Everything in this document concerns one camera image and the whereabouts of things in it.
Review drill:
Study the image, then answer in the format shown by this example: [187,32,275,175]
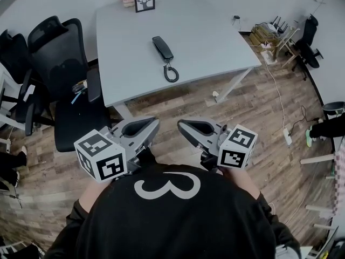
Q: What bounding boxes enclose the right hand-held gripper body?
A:
[199,122,258,173]

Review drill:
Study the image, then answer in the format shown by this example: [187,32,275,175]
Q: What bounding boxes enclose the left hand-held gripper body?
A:
[73,122,141,183]

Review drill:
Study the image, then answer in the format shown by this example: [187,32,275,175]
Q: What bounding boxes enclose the person's black printed shirt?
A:
[44,165,301,259]

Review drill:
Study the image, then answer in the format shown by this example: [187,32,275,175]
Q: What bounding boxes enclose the person's black trouser leg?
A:
[139,147,157,169]

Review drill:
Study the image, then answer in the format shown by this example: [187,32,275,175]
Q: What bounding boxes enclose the grey office table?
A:
[95,0,263,120]

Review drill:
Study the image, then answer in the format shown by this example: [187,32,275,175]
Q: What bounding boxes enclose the black floor cable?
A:
[289,105,324,137]

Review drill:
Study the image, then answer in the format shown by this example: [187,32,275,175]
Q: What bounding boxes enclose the light wooden stand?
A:
[272,27,301,71]

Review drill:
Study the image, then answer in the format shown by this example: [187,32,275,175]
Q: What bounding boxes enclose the grey waist pouch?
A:
[274,243,296,259]

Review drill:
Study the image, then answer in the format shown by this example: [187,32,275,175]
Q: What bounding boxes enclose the white router black antennas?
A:
[265,15,289,35]

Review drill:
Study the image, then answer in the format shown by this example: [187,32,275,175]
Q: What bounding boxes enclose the white power strip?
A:
[282,127,293,146]

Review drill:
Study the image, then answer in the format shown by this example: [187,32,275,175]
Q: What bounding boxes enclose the person's right forearm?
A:
[222,168,261,199]

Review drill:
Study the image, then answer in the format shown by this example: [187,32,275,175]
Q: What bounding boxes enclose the person's left forearm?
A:
[79,181,108,214]

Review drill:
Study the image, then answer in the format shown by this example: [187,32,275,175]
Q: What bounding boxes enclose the black round bin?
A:
[322,101,345,116]

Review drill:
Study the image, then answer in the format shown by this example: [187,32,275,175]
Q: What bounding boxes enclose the white table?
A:
[0,62,26,132]

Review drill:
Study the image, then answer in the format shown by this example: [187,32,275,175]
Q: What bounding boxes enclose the white power cable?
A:
[263,59,288,131]

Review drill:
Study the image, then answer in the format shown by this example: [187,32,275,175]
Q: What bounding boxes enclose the black telephone handset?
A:
[151,36,180,83]

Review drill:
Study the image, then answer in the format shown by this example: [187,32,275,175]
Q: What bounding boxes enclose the light wooden legged table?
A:
[300,152,345,230]

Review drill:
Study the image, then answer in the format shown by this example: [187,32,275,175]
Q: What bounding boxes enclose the checkered cloth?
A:
[332,139,345,217]

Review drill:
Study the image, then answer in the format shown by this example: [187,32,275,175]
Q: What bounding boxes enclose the small tool bundle blue strap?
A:
[70,80,88,105]

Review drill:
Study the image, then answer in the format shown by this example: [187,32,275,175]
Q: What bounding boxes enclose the framed deer picture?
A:
[134,0,156,13]

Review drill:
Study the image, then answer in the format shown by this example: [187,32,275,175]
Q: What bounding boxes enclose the stack of woven baskets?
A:
[248,23,278,46]

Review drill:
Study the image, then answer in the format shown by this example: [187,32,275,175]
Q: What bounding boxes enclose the black mesh headrest office chair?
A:
[27,15,113,153]

